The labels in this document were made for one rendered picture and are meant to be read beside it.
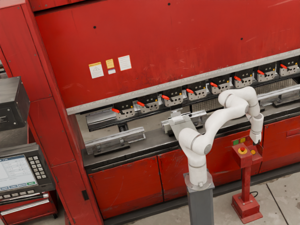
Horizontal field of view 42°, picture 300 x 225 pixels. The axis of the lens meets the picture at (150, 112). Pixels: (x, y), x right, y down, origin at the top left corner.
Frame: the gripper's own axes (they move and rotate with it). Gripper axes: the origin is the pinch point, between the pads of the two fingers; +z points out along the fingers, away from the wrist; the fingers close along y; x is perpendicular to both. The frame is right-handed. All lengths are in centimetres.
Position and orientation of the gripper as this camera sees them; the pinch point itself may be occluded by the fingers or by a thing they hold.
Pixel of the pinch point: (255, 143)
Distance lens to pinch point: 323.3
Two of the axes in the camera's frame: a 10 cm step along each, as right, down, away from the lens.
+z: 1.2, 6.9, 7.2
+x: 9.3, -3.3, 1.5
